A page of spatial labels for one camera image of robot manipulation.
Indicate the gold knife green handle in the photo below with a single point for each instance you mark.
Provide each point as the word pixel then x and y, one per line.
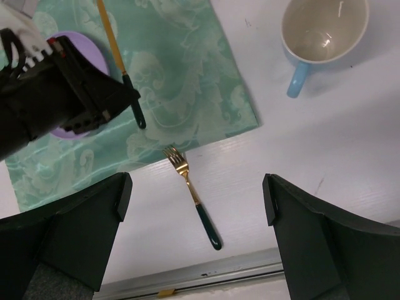
pixel 122 65

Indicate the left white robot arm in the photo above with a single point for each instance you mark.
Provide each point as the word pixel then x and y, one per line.
pixel 37 49

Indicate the purple plate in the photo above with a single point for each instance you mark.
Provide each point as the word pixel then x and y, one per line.
pixel 93 54

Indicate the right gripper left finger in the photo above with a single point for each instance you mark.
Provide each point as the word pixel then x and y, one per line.
pixel 61 250

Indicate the green patterned placemat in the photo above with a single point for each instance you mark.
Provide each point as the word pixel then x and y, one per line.
pixel 192 94

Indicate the blue mug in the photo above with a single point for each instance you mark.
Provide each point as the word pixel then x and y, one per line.
pixel 320 32

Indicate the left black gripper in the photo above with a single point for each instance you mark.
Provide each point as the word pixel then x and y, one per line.
pixel 68 93

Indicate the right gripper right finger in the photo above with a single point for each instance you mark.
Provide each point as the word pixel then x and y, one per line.
pixel 328 252

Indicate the front aluminium rail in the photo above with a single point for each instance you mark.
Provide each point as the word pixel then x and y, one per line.
pixel 260 264

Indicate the gold fork green handle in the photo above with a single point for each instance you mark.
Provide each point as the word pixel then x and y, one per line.
pixel 182 168

